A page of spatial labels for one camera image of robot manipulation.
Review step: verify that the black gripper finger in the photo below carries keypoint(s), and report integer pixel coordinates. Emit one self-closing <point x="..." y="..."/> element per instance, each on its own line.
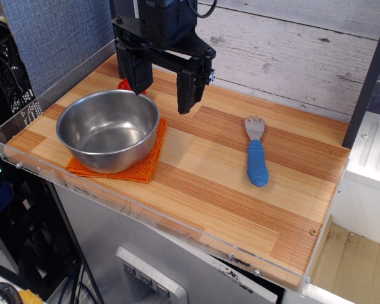
<point x="134" y="68"/>
<point x="190" y="88"/>

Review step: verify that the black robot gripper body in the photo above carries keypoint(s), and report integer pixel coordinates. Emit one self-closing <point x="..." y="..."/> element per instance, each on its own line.
<point x="164" y="34"/>

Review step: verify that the red toy strawberry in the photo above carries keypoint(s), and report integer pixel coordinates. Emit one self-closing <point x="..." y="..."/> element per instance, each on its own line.
<point x="124" y="85"/>

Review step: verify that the stainless steel bowl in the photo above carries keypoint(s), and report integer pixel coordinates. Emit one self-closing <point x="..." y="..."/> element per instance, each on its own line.
<point x="109" y="131"/>

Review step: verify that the orange knitted cloth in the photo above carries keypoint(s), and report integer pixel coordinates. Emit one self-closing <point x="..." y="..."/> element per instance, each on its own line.
<point x="141" y="172"/>

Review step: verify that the black plastic crate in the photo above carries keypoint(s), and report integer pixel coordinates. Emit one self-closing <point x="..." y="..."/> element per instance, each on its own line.
<point x="16" y="95"/>

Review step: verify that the stainless steel cabinet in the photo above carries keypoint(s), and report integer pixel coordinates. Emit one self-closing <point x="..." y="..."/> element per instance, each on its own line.
<point x="131" y="262"/>

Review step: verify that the white appliance at right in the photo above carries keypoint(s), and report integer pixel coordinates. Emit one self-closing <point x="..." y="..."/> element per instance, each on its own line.
<point x="356" y="204"/>

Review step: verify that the clear acrylic table guard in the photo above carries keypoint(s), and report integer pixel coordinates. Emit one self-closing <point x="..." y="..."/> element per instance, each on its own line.
<point x="200" y="192"/>

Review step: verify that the blue handled fork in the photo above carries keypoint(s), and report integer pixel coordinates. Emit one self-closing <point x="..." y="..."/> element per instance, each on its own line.
<point x="256" y="165"/>

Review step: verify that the dark grey right post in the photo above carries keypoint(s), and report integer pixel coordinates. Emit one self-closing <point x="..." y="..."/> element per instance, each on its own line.
<point x="363" y="99"/>

